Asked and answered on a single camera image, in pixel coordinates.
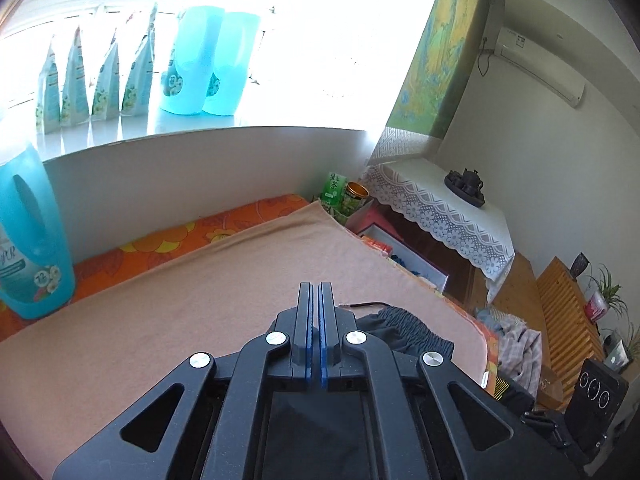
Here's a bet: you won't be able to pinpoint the pile of pale clothes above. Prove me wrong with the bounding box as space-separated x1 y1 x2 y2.
475 307 543 401

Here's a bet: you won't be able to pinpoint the pale green refill pouch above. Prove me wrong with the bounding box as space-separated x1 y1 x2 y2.
90 27 122 122
120 4 158 117
36 35 62 134
60 25 92 127

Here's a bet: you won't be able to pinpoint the potted green plant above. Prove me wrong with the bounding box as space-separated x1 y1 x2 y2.
582 262 628 323

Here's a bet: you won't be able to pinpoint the dark tea set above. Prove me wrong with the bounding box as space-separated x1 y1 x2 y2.
444 167 487 208

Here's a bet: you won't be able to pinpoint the orange floral bed sheet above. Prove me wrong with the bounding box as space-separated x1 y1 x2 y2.
0 194 501 386

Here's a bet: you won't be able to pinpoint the beige blanket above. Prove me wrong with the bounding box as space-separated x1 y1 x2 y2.
0 199 488 480

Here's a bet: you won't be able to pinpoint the pink white cardboard box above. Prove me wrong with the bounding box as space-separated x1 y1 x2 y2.
357 222 448 293

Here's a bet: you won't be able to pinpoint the black pants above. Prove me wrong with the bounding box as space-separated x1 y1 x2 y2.
339 301 456 366

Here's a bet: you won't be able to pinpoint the lace-covered side table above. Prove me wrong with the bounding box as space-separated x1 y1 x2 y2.
362 160 516 283

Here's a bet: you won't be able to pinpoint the gold tin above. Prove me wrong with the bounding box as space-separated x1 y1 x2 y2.
345 181 371 211

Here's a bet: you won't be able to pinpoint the green tea box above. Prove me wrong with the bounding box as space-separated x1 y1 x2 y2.
320 172 348 206

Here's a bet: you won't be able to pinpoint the large blue detergent jug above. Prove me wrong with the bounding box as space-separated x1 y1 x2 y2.
0 141 77 320

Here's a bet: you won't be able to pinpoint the white air conditioner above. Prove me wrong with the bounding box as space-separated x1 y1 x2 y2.
492 26 586 107

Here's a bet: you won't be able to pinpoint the wooden slatted bench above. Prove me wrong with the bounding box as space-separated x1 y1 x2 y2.
535 255 608 361

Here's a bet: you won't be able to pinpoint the black speaker box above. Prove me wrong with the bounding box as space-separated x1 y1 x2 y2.
565 357 628 453

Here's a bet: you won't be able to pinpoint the tall blue detergent bottle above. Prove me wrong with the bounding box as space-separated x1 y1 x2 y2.
202 10 262 117
159 6 226 115

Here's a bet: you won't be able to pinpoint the black air conditioner cord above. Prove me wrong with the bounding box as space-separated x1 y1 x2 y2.
476 35 497 77

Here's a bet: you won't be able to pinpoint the yellow green wall scroll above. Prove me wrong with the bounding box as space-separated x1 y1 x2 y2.
367 0 488 166

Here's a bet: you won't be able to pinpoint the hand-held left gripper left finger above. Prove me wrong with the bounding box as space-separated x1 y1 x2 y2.
52 281 315 480

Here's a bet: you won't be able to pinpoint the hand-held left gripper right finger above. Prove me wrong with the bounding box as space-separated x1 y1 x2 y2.
318 281 581 480

